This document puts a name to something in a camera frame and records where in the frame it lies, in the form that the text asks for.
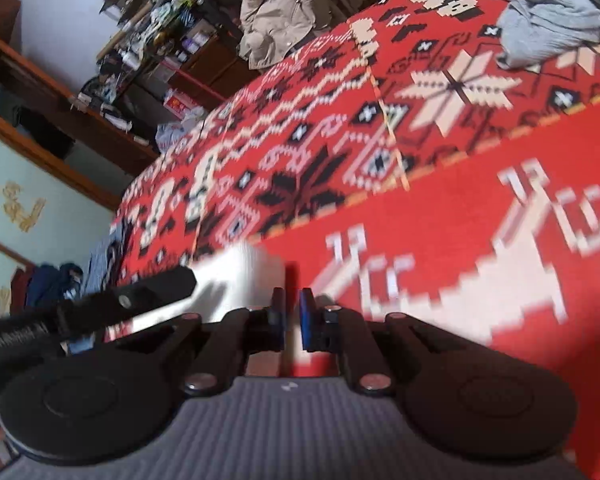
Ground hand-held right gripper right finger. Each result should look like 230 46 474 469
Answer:
299 287 516 395

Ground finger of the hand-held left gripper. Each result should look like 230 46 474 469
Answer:
55 264 199 334

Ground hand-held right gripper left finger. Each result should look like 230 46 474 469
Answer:
114 287 287 395

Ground white knit vest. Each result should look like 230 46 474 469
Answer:
105 242 301 376

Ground folded blue jeans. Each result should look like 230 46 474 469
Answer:
82 220 136 291

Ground navy folded garment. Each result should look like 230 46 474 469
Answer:
25 261 86 311

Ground white plastic bag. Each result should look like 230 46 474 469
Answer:
155 107 211 151

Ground red patterned blanket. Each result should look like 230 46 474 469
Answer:
107 0 600 480

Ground red and white box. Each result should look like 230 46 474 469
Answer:
162 89 201 116

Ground wooden drawer cabinet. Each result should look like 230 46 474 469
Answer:
180 35 261 101

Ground cluttered metal shelf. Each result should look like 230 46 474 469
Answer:
77 0 241 111

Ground beige jacket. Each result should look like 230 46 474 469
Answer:
237 0 396 68

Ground grey knit sweater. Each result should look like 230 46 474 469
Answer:
480 0 600 68

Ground red broom handle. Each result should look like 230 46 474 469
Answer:
167 72 226 106

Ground wooden door frame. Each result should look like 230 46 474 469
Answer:
0 0 161 211

